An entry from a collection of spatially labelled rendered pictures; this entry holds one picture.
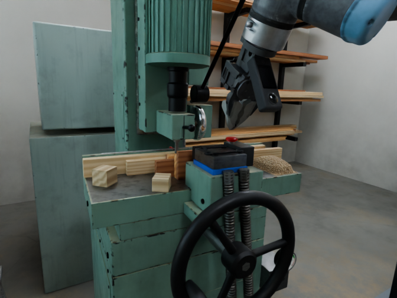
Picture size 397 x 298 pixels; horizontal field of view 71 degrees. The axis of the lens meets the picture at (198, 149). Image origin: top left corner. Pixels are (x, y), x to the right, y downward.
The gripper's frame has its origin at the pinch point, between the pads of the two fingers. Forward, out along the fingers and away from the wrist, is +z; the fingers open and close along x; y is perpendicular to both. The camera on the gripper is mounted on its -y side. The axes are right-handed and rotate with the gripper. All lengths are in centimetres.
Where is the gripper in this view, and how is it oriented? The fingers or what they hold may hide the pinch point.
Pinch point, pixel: (233, 127)
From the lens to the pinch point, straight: 68.5
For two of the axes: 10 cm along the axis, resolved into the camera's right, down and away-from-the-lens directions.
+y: -3.6, -6.7, 6.4
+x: -9.0, 0.7, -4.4
